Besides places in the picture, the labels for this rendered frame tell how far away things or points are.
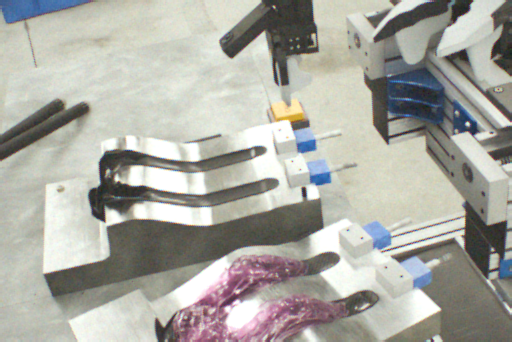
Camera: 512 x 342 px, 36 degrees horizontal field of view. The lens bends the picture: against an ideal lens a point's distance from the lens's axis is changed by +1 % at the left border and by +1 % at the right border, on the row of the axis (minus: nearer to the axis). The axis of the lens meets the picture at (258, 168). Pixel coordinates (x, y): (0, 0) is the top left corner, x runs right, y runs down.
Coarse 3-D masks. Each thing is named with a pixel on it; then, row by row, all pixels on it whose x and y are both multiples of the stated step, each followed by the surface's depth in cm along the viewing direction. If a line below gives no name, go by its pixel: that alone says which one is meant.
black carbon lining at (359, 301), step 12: (324, 252) 134; (312, 264) 132; (324, 264) 132; (336, 300) 124; (348, 300) 125; (360, 300) 125; (372, 300) 124; (348, 312) 123; (360, 312) 122; (156, 324) 118; (168, 324) 123; (156, 336) 116; (168, 336) 122
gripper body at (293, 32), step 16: (272, 0) 132; (288, 0) 132; (304, 0) 135; (288, 16) 136; (304, 16) 136; (272, 32) 136; (288, 32) 136; (304, 32) 136; (272, 48) 137; (288, 48) 139; (304, 48) 139
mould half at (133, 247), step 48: (144, 144) 154; (192, 144) 159; (240, 144) 156; (48, 192) 156; (192, 192) 146; (288, 192) 142; (48, 240) 144; (96, 240) 143; (144, 240) 138; (192, 240) 140; (240, 240) 142; (288, 240) 144
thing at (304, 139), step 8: (280, 128) 153; (288, 128) 153; (280, 136) 151; (288, 136) 151; (296, 136) 153; (304, 136) 153; (312, 136) 152; (320, 136) 154; (328, 136) 154; (336, 136) 154; (280, 144) 150; (288, 144) 151; (296, 144) 151; (304, 144) 152; (312, 144) 152; (280, 152) 151; (304, 152) 153
